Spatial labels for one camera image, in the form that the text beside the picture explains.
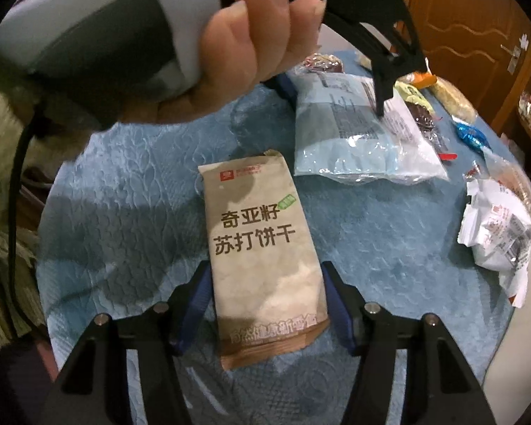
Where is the wooden door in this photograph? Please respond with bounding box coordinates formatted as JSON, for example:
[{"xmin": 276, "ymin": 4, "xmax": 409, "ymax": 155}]
[{"xmin": 400, "ymin": 0, "xmax": 531, "ymax": 136}]

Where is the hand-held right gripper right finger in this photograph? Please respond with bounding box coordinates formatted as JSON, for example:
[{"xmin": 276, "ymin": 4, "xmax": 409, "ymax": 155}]
[{"xmin": 321, "ymin": 260, "xmax": 498, "ymax": 425}]

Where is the metal door handle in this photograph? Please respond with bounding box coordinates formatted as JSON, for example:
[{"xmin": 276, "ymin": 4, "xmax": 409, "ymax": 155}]
[{"xmin": 500, "ymin": 33, "xmax": 529, "ymax": 74}]

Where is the clear brown biscuit packet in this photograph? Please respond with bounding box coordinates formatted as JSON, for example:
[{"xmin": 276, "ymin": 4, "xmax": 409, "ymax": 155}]
[{"xmin": 303, "ymin": 52, "xmax": 346, "ymax": 75}]

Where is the blue snack packet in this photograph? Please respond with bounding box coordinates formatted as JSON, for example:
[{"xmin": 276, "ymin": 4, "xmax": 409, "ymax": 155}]
[{"xmin": 456, "ymin": 121, "xmax": 490, "ymax": 149}]

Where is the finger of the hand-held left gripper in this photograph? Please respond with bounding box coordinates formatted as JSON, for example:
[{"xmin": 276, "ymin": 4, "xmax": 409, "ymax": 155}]
[
  {"xmin": 261, "ymin": 72, "xmax": 298, "ymax": 107},
  {"xmin": 323, "ymin": 0, "xmax": 428, "ymax": 118}
]

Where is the light blue clear packet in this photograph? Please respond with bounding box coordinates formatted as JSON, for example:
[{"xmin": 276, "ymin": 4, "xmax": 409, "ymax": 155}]
[{"xmin": 289, "ymin": 64, "xmax": 450, "ymax": 187}]

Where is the white plastic bin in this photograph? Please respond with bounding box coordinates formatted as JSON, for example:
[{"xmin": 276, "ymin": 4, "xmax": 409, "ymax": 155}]
[{"xmin": 482, "ymin": 305, "xmax": 531, "ymax": 425}]

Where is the person's left hand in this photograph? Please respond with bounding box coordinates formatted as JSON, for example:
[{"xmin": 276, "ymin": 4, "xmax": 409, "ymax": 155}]
[{"xmin": 157, "ymin": 0, "xmax": 328, "ymax": 125}]

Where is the white packet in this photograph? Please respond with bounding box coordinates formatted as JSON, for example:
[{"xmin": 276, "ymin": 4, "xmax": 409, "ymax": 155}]
[{"xmin": 458, "ymin": 164, "xmax": 531, "ymax": 308}]

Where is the beige cracker packet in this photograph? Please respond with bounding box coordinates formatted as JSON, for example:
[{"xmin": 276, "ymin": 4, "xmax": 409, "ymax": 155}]
[{"xmin": 198, "ymin": 149, "xmax": 330, "ymax": 370}]

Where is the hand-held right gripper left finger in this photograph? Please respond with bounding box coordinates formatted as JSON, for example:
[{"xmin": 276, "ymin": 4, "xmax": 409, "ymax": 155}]
[{"xmin": 39, "ymin": 260, "xmax": 213, "ymax": 425}]

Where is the orange snack packet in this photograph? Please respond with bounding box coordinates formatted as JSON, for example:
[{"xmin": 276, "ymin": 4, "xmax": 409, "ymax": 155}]
[{"xmin": 407, "ymin": 72, "xmax": 438, "ymax": 89}]

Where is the dark brown snack packet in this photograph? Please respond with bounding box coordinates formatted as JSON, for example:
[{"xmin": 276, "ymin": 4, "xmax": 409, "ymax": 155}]
[{"xmin": 402, "ymin": 97, "xmax": 458, "ymax": 161}]

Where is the black cable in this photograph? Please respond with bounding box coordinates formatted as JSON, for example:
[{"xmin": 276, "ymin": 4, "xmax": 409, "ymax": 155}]
[{"xmin": 6, "ymin": 93, "xmax": 49, "ymax": 333}]

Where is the yellow wipes packet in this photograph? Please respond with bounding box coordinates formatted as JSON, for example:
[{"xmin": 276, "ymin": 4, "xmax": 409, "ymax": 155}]
[{"xmin": 396, "ymin": 80, "xmax": 425, "ymax": 104}]

